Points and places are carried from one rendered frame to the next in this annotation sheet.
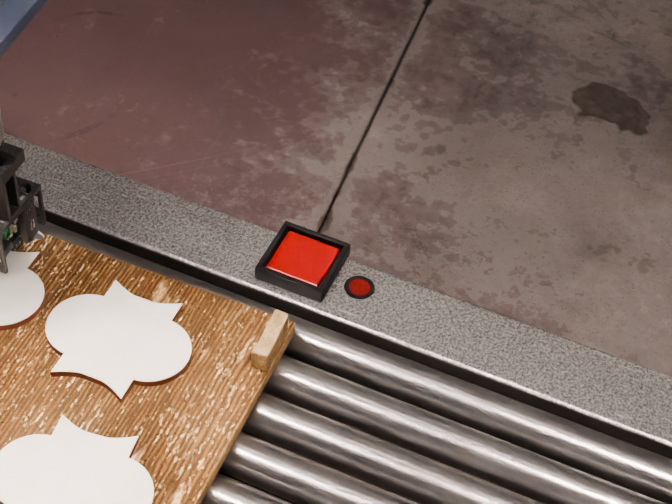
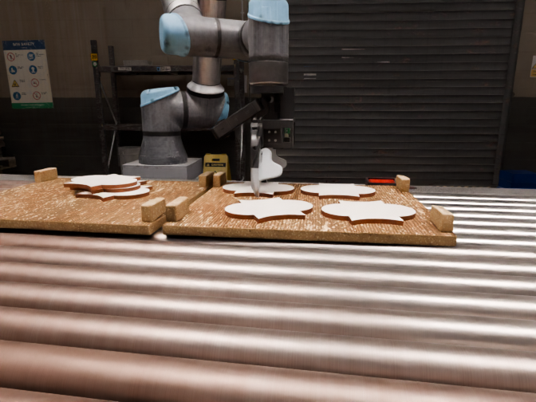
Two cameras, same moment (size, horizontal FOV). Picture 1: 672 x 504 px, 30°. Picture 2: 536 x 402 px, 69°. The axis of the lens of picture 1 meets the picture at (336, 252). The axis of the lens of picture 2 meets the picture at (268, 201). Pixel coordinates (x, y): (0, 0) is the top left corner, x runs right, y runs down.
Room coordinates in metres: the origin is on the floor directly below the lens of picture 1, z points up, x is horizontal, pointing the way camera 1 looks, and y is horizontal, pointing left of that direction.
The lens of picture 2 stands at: (0.01, 0.47, 1.10)
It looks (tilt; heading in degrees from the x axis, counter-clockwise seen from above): 13 degrees down; 350
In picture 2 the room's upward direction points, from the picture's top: straight up
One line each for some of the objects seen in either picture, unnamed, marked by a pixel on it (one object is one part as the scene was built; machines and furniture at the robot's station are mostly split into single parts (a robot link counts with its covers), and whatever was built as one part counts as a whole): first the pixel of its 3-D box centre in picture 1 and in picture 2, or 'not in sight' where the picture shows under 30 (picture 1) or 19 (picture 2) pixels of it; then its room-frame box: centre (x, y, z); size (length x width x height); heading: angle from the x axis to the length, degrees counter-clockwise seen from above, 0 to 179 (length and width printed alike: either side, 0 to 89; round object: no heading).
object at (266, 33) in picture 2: not in sight; (267, 32); (0.78, 0.33, 1.24); 0.09 x 0.08 x 0.11; 12
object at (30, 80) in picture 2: not in sight; (27, 75); (6.16, 2.72, 1.55); 0.61 x 0.02 x 0.91; 76
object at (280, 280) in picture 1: (302, 261); (382, 183); (0.88, 0.03, 0.92); 0.08 x 0.08 x 0.02; 71
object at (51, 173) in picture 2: not in sight; (45, 175); (1.00, 0.82, 0.95); 0.06 x 0.02 x 0.03; 161
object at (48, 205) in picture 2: not in sight; (90, 199); (0.81, 0.68, 0.93); 0.41 x 0.35 x 0.02; 71
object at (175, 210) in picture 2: not in sight; (177, 208); (0.61, 0.51, 0.95); 0.06 x 0.02 x 0.03; 162
